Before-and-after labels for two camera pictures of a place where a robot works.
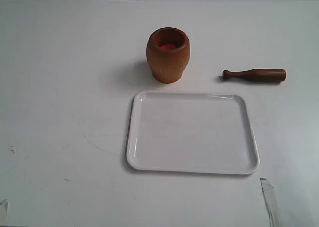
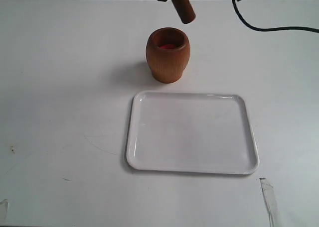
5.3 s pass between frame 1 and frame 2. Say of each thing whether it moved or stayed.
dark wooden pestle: moved
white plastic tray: stayed
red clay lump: stayed
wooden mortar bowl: stayed
